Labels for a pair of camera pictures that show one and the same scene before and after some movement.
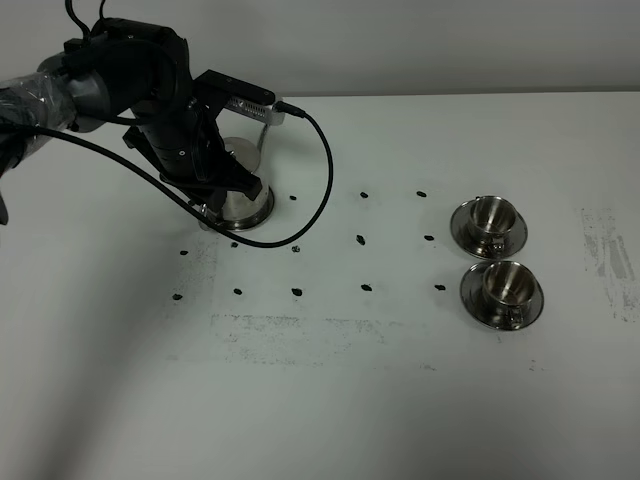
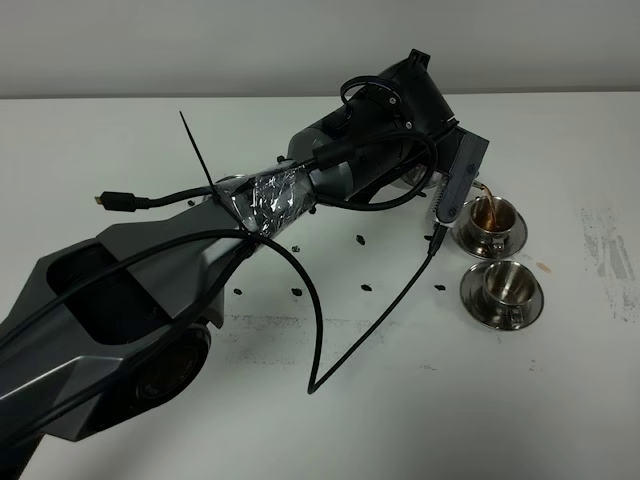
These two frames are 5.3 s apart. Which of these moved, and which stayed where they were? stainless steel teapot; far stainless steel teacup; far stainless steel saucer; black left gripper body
Moved: black left gripper body; stainless steel teapot
Stayed: far stainless steel teacup; far stainless steel saucer
